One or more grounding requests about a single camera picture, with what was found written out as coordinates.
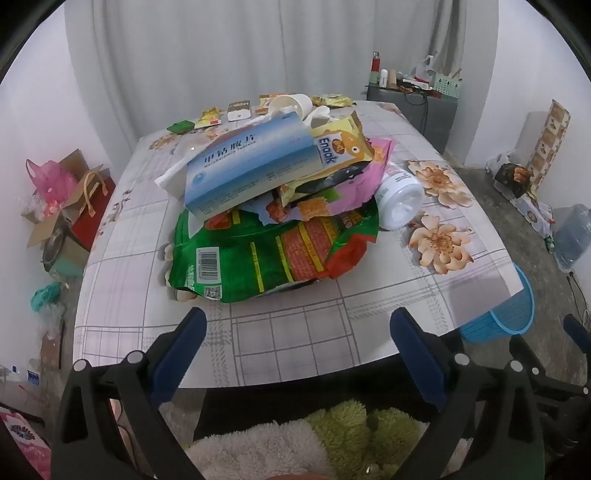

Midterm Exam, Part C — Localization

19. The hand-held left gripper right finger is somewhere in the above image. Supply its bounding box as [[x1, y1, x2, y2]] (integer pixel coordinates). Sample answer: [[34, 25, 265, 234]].
[[389, 306, 546, 480]]

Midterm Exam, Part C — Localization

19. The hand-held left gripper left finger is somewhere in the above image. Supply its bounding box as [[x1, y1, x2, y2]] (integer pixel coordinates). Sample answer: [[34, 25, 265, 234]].
[[52, 306, 208, 480]]

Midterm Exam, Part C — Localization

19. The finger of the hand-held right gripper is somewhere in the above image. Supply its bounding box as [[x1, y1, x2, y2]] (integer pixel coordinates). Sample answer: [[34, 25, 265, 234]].
[[562, 314, 591, 344], [508, 333, 591, 398]]

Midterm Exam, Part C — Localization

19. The blue mesh wastebasket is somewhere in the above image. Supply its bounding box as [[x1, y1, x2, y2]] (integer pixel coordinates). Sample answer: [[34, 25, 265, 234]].
[[459, 264, 535, 344]]

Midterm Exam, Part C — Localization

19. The green snack bag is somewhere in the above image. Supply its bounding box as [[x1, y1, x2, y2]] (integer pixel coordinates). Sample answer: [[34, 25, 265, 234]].
[[163, 198, 382, 304]]

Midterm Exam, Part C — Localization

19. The flowered tablecloth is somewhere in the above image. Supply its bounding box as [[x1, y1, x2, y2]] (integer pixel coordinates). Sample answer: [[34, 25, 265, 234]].
[[73, 99, 527, 388]]

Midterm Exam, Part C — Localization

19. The blue water jug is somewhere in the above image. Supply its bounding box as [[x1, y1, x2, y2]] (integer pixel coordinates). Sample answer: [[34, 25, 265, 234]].
[[553, 203, 591, 273]]

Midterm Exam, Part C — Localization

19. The white printed box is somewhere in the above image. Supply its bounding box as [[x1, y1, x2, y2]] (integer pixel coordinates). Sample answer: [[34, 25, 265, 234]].
[[515, 194, 555, 236]]

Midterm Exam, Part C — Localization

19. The fluffy green white cloth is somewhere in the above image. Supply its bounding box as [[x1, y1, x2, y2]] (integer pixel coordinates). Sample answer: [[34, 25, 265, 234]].
[[185, 399, 472, 480]]

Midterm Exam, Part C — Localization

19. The teal cloth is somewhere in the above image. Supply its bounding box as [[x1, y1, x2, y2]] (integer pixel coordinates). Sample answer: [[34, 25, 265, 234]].
[[30, 281, 63, 311]]

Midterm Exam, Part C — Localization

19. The dark snack bag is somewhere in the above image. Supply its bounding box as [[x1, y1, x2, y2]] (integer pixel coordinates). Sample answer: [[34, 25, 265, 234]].
[[493, 163, 532, 199]]

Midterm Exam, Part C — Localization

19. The red gift bag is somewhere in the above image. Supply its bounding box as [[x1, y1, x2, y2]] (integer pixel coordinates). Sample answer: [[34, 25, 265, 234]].
[[69, 166, 116, 252]]

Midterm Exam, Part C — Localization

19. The white plastic bottle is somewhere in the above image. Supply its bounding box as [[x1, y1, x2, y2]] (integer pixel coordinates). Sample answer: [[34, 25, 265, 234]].
[[374, 161, 424, 230]]

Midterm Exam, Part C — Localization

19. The pink printed bag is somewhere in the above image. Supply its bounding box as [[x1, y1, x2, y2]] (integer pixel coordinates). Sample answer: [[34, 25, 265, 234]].
[[0, 411, 51, 480]]

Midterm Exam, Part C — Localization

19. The pink snack wrapper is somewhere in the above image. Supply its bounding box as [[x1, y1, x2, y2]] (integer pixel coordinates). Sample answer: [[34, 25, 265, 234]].
[[259, 137, 398, 227]]

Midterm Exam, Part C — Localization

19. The brown cardboard box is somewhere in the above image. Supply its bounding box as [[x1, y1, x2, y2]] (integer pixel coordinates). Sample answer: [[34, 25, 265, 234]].
[[21, 150, 93, 250]]

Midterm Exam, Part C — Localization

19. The tall patterned cardboard box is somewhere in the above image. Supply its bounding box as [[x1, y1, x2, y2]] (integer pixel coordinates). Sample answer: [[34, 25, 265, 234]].
[[526, 99, 572, 195]]

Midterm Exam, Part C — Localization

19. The blue white medicine box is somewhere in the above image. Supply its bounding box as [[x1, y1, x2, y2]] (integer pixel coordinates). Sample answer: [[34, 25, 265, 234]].
[[184, 112, 324, 221]]

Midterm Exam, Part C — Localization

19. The pink plastic bag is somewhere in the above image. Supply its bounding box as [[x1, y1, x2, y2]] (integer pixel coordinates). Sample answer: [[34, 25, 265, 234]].
[[25, 159, 77, 206]]

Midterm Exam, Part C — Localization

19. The grey cabinet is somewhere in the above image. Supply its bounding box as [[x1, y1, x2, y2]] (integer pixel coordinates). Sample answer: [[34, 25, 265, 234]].
[[366, 84, 458, 155]]

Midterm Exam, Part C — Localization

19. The small yellow packet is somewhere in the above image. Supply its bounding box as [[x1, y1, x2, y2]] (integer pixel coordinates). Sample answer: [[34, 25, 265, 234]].
[[195, 107, 223, 128]]

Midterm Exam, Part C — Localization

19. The yellow green snack packet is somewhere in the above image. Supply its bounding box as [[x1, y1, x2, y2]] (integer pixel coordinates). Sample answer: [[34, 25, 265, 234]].
[[310, 93, 354, 109]]

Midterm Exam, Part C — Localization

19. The green patterned box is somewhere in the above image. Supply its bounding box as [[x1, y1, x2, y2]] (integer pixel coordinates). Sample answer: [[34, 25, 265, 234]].
[[431, 71, 462, 100]]

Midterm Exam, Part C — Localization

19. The white paper cup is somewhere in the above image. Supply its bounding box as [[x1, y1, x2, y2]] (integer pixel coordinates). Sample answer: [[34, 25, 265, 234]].
[[269, 93, 315, 121]]

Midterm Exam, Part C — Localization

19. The white curtain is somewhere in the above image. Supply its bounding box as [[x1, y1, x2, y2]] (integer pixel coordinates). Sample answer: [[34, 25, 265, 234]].
[[65, 0, 502, 139]]

